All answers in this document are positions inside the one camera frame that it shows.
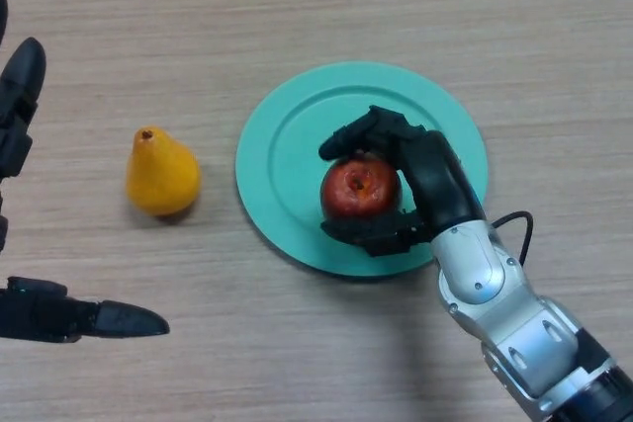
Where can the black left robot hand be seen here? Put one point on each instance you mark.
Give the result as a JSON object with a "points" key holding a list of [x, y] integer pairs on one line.
{"points": [[20, 96]]}

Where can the red apple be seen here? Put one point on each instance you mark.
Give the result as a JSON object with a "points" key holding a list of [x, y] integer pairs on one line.
{"points": [[358, 190]]}

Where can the yellow pear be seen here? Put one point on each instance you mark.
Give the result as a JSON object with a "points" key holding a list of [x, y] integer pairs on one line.
{"points": [[160, 180]]}

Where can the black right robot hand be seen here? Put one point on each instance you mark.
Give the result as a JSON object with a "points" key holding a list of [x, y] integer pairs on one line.
{"points": [[440, 185]]}

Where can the green round plate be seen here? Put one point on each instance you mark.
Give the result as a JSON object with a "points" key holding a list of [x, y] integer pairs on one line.
{"points": [[282, 170]]}

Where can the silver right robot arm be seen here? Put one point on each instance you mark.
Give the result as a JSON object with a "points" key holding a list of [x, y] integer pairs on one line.
{"points": [[514, 323]]}

